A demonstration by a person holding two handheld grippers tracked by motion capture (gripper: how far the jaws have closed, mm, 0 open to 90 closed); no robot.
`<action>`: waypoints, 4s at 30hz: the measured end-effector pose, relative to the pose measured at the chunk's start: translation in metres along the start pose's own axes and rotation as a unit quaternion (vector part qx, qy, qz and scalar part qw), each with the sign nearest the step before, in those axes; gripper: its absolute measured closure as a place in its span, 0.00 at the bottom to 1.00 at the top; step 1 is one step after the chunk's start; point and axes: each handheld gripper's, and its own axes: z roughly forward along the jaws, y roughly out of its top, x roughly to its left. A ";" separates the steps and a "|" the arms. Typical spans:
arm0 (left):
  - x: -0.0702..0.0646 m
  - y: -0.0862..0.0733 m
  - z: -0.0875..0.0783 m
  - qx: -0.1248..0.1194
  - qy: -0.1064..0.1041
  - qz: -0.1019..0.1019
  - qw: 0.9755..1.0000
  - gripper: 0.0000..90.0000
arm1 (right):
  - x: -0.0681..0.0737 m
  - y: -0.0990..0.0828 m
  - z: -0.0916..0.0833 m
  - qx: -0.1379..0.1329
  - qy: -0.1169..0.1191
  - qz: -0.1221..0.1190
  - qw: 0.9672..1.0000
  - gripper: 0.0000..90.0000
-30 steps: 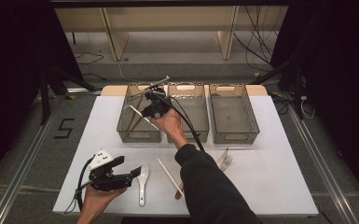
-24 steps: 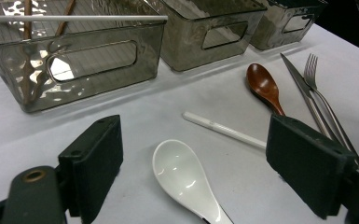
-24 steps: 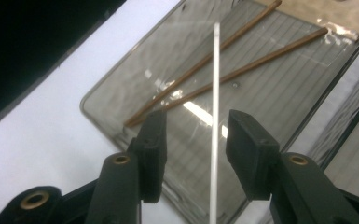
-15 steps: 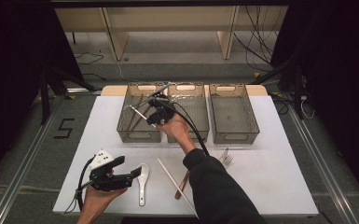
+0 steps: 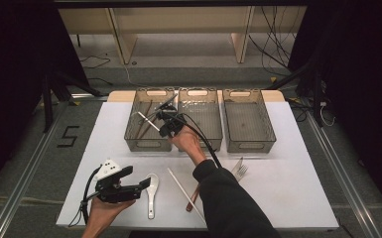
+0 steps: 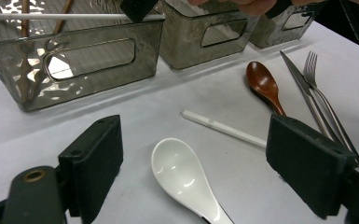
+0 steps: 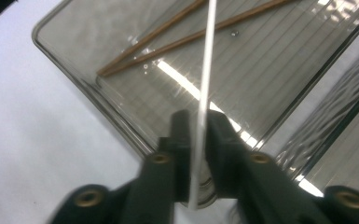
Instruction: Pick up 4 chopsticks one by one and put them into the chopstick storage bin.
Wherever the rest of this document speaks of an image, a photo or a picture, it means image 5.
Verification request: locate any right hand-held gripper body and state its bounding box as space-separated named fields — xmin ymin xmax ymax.
xmin=155 ymin=93 xmax=189 ymax=137

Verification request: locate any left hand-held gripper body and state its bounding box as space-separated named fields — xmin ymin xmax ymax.
xmin=93 ymin=158 xmax=143 ymax=204

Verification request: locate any brown wooden chopstick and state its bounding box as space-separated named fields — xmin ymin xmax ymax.
xmin=137 ymin=99 xmax=153 ymax=140
xmin=142 ymin=112 xmax=162 ymax=137

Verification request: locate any white ceramic spoon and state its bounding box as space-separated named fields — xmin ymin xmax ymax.
xmin=145 ymin=173 xmax=160 ymax=220

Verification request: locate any white chopstick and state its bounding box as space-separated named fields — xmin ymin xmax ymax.
xmin=137 ymin=111 xmax=162 ymax=132
xmin=167 ymin=167 xmax=208 ymax=226

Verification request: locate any grey translucent bin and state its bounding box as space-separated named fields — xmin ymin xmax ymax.
xmin=222 ymin=88 xmax=277 ymax=154
xmin=123 ymin=87 xmax=179 ymax=153
xmin=175 ymin=87 xmax=223 ymax=153

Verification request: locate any brown wooden spoon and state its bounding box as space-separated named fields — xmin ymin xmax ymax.
xmin=185 ymin=182 xmax=202 ymax=213

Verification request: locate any steel table knife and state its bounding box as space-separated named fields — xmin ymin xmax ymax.
xmin=231 ymin=157 xmax=245 ymax=175

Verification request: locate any steel fork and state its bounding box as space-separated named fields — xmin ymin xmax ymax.
xmin=234 ymin=164 xmax=249 ymax=182

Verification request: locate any person's right hand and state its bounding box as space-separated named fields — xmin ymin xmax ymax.
xmin=168 ymin=124 xmax=209 ymax=167

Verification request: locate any person's left hand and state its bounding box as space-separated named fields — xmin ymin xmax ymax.
xmin=87 ymin=197 xmax=137 ymax=231

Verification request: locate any light wooden bench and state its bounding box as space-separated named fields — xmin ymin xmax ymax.
xmin=59 ymin=6 xmax=307 ymax=65

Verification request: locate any black stand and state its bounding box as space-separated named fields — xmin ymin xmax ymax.
xmin=41 ymin=70 xmax=104 ymax=133
xmin=264 ymin=56 xmax=326 ymax=128

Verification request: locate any white table sheet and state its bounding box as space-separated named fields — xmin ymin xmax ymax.
xmin=56 ymin=100 xmax=340 ymax=231

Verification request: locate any black curtain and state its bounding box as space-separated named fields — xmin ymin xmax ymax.
xmin=287 ymin=0 xmax=382 ymax=221
xmin=0 ymin=0 xmax=90 ymax=202

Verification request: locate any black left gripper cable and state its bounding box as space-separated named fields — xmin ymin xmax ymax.
xmin=68 ymin=167 xmax=102 ymax=229

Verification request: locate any white floor cable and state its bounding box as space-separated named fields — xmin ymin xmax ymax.
xmin=122 ymin=62 xmax=141 ymax=88

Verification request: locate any metal floor rail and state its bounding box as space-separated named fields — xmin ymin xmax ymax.
xmin=0 ymin=102 xmax=67 ymax=238
xmin=306 ymin=108 xmax=382 ymax=238

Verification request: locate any black floor cable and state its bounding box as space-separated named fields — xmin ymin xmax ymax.
xmin=78 ymin=54 xmax=112 ymax=70

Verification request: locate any bundle of hanging black cables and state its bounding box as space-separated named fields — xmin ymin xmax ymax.
xmin=247 ymin=6 xmax=301 ymax=71

